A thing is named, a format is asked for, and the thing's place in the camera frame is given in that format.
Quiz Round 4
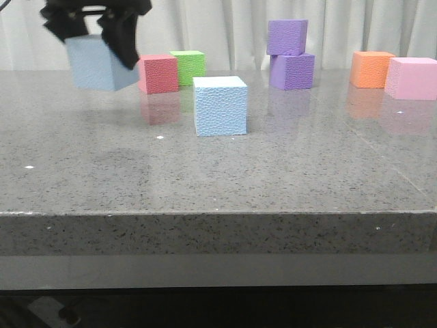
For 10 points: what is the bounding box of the orange foam block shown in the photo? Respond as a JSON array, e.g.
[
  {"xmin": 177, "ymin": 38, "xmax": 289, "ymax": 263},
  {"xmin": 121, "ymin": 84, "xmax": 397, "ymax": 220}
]
[{"xmin": 350, "ymin": 51, "xmax": 395, "ymax": 89}]

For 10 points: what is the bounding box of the red foam block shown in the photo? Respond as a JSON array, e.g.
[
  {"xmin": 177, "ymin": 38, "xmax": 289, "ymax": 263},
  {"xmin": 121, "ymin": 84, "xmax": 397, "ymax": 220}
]
[{"xmin": 138, "ymin": 54, "xmax": 179, "ymax": 94}]

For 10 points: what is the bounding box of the purple foam block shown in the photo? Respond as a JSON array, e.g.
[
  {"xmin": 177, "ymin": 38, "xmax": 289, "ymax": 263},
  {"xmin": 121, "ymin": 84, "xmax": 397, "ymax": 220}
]
[
  {"xmin": 269, "ymin": 53, "xmax": 315, "ymax": 90},
  {"xmin": 266, "ymin": 19, "xmax": 308, "ymax": 56}
]

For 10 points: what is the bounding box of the green foam block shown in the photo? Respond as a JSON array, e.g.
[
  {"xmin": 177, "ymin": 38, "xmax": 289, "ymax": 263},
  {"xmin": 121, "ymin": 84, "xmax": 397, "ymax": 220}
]
[{"xmin": 169, "ymin": 51, "xmax": 206, "ymax": 86}]

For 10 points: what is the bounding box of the light blue foam block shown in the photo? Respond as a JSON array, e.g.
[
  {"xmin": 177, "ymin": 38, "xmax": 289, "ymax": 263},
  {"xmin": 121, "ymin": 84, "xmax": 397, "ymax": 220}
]
[
  {"xmin": 65, "ymin": 35, "xmax": 139, "ymax": 91},
  {"xmin": 193, "ymin": 76, "xmax": 248, "ymax": 137}
]

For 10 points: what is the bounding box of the lower purple foam block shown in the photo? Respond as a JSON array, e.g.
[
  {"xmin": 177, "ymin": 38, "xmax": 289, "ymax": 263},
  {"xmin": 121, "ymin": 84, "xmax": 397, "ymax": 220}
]
[{"xmin": 269, "ymin": 53, "xmax": 315, "ymax": 90}]

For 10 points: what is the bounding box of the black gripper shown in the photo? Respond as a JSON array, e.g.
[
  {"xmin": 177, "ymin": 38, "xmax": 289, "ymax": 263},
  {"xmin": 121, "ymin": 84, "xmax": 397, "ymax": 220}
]
[{"xmin": 40, "ymin": 0, "xmax": 152, "ymax": 70}]

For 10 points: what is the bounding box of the upper purple foam block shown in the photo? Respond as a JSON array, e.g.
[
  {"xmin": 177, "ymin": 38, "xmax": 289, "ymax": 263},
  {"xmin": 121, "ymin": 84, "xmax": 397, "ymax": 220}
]
[{"xmin": 266, "ymin": 19, "xmax": 308, "ymax": 56}]

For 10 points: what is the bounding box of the pink foam block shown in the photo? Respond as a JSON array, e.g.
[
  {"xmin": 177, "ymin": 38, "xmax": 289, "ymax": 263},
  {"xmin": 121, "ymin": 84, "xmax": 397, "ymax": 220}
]
[{"xmin": 384, "ymin": 57, "xmax": 436, "ymax": 101}]

